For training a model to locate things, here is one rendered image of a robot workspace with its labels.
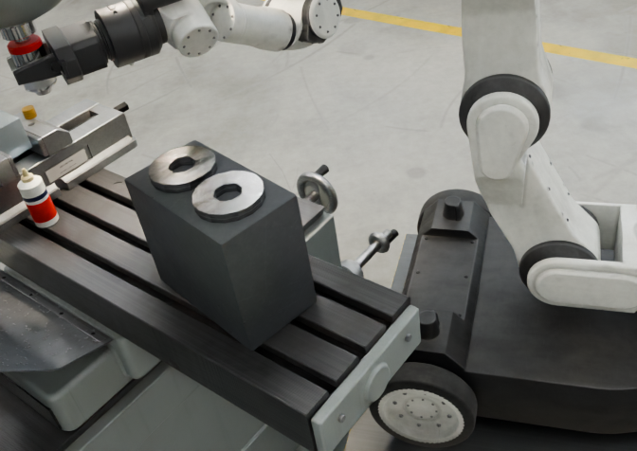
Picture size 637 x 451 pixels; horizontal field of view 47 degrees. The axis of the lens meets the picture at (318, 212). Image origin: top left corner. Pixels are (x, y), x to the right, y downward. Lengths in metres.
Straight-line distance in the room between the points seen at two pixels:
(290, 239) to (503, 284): 0.72
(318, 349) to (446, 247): 0.70
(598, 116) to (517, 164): 1.96
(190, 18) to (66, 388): 0.58
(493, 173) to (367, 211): 1.47
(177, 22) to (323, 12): 0.28
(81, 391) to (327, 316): 0.42
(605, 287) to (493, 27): 0.51
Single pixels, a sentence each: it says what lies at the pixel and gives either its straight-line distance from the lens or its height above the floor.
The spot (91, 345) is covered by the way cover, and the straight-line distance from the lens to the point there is 1.16.
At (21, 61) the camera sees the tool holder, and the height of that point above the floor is 1.25.
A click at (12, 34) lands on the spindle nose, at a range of 1.10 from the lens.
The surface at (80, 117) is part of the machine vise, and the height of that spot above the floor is 1.00.
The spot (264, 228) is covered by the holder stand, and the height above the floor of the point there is 1.11.
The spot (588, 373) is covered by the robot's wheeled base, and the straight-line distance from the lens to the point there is 1.41.
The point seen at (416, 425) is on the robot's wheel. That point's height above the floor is 0.44.
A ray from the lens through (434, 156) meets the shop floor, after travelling 2.93.
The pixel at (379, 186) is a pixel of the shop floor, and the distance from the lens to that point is 2.79.
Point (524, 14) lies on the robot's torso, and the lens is 1.15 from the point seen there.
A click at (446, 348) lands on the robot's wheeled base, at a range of 1.38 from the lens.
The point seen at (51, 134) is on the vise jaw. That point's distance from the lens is 1.36.
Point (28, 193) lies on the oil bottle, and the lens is 1.28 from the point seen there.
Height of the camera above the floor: 1.65
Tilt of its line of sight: 38 degrees down
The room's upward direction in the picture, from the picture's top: 10 degrees counter-clockwise
